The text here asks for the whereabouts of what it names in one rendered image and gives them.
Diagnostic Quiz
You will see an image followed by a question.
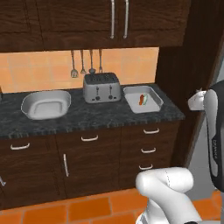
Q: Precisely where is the hanging metal long fork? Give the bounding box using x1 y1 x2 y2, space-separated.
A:
98 48 103 74

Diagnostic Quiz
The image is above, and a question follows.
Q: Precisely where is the rectangular grey tupperware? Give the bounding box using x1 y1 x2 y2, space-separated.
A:
122 85 165 115

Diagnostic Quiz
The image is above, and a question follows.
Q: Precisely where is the hanging metal ladle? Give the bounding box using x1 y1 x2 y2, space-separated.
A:
88 49 96 74

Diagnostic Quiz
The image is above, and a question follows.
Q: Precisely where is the white curved drawer handle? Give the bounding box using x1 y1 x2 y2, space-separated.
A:
143 128 160 136
141 147 157 154
138 164 154 172
80 134 99 143
10 142 31 151

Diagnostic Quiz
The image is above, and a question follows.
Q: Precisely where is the dark wood upper cupboard door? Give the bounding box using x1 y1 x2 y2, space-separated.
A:
35 0 121 51
118 0 192 48
0 0 46 53

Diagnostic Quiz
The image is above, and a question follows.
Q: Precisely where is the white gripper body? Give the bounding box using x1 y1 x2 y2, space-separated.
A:
187 89 208 112

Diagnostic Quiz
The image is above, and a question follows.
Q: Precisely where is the dark wood drawer front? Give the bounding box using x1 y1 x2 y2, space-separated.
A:
120 122 180 143
0 135 58 160
55 127 123 151
118 157 174 190
119 139 177 161

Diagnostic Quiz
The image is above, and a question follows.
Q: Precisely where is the dark wood lower cupboard door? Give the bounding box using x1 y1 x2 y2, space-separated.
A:
0 156 67 211
57 144 122 200

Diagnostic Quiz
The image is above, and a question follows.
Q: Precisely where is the rounded grey tupperware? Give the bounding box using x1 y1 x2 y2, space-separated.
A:
20 89 73 121

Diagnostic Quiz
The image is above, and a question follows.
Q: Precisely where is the silver four-slot toaster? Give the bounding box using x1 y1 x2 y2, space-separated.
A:
82 72 123 104

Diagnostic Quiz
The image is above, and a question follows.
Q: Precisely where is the dark wood cupboard door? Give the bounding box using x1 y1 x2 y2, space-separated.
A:
57 144 122 200
118 0 192 48
0 0 46 53
0 156 67 211
35 0 121 51

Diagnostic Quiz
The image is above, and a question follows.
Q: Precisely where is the long silver cupboard handle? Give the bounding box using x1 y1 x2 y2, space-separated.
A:
122 0 130 39
109 0 116 40

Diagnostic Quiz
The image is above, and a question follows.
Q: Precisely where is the hanging metal slotted spatula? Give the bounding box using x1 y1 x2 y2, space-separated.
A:
70 50 79 79

